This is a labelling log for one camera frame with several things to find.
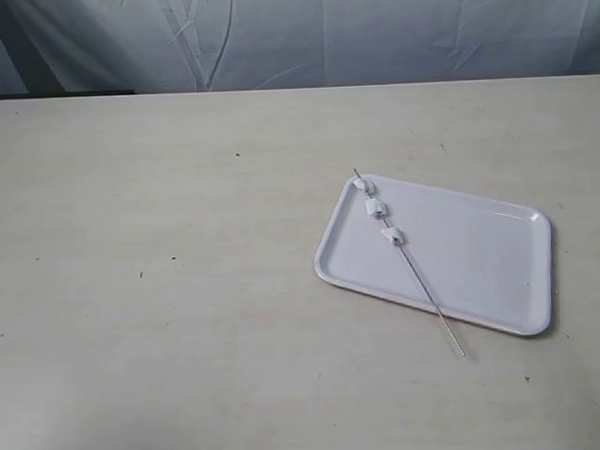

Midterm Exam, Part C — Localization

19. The white marshmallow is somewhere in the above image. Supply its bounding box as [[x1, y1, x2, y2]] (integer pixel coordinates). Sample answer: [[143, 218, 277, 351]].
[[365, 197, 387, 219], [353, 177, 376, 197], [381, 226, 408, 247]]

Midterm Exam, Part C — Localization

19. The thin metal skewer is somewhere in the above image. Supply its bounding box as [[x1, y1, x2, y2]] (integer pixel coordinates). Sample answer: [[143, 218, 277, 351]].
[[353, 167, 466, 357]]

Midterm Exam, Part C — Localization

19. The white plastic tray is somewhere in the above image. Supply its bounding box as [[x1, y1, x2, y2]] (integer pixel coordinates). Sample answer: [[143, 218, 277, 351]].
[[314, 174, 553, 337]]

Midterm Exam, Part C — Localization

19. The white backdrop curtain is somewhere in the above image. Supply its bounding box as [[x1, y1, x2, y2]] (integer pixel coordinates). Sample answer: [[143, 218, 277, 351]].
[[0, 0, 600, 97]]

